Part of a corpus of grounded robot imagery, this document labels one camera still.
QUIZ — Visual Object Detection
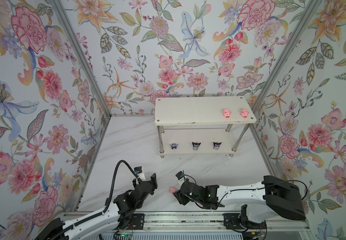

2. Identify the pink pig toy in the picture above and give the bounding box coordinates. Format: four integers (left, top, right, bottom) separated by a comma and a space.
240, 109, 249, 119
169, 187, 177, 194
223, 109, 231, 119

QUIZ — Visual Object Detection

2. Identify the black purple figurine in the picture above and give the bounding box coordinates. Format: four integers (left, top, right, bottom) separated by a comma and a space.
213, 142, 222, 150
192, 142, 201, 151
171, 144, 178, 150

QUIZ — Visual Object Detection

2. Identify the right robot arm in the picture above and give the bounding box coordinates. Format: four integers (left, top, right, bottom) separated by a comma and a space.
173, 175, 306, 224

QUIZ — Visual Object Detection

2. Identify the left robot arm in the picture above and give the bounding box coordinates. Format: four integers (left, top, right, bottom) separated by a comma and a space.
35, 174, 158, 240

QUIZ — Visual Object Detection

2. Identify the white two-tier shelf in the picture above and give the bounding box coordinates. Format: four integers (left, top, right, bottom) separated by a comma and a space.
155, 96, 257, 157

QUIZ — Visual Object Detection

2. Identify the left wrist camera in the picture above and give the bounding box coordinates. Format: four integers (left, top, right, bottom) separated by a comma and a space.
134, 167, 146, 182

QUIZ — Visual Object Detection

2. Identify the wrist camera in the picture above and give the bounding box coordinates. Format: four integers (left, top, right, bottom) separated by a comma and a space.
134, 167, 146, 182
175, 171, 186, 187

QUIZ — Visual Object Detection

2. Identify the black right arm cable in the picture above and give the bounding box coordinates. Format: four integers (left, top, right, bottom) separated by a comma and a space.
183, 173, 309, 211

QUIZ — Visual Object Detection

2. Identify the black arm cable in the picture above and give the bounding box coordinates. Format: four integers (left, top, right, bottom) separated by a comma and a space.
45, 159, 139, 240
183, 173, 309, 211

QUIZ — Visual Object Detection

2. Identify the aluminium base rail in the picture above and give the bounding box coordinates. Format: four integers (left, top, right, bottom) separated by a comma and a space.
127, 211, 310, 233

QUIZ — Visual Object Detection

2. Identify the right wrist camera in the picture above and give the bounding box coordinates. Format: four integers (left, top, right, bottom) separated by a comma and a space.
175, 171, 186, 187

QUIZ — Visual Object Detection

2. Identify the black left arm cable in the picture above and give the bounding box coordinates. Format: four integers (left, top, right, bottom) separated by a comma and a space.
45, 159, 139, 240

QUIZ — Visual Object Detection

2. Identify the aluminium corner post left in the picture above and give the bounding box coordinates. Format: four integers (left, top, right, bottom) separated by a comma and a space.
50, 0, 112, 120

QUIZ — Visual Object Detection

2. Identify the aluminium corner post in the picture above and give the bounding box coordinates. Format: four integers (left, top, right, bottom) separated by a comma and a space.
50, 0, 112, 120
249, 0, 323, 116

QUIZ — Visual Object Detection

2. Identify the aluminium corner post right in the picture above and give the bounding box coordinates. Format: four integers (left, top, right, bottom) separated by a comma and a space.
249, 0, 323, 116

